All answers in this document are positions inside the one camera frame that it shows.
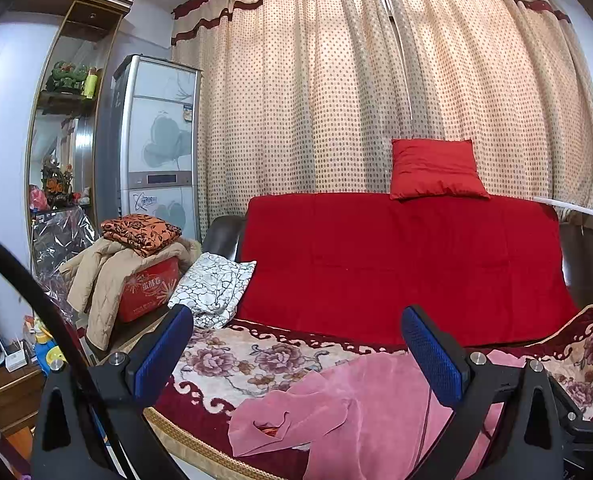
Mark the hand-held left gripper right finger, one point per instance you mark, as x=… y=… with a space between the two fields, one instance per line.
x=434 y=360

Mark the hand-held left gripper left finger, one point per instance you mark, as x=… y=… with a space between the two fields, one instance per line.
x=164 y=355

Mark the pink garment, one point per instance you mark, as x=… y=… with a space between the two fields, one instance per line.
x=356 y=410

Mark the red gift box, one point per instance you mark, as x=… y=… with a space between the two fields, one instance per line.
x=144 y=287

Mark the black and white patterned cloth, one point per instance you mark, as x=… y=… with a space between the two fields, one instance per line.
x=211 y=282

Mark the floral plush blanket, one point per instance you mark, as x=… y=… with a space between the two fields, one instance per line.
x=256 y=360

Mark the beige quilted jacket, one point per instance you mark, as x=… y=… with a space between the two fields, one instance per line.
x=99 y=280

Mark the yellow blue toy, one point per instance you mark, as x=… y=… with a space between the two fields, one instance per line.
x=51 y=355

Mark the red blanket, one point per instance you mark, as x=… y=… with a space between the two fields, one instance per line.
x=376 y=260

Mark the orange black patterned cloth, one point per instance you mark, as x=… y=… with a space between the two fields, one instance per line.
x=139 y=232

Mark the dark leather sofa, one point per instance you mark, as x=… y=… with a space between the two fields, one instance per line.
x=224 y=237

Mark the clear plastic wrap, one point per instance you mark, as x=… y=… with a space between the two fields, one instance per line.
x=56 y=250

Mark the white board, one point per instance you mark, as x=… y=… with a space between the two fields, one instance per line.
x=566 y=205

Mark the wooden side table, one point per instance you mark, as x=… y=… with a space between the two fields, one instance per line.
x=6 y=395

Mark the red pillow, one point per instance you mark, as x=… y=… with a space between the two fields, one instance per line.
x=434 y=170

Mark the flower ornament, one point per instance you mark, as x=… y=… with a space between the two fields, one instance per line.
x=55 y=182

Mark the silver floral refrigerator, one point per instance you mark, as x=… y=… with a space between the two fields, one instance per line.
x=159 y=150

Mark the yellow-green bottle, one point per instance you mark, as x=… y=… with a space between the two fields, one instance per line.
x=90 y=85

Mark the dotted beige curtain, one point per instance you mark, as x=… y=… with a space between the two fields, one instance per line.
x=326 y=100

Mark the green ornament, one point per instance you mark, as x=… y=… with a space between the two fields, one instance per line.
x=66 y=76

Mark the wooden display cabinet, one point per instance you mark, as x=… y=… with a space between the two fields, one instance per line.
x=84 y=35

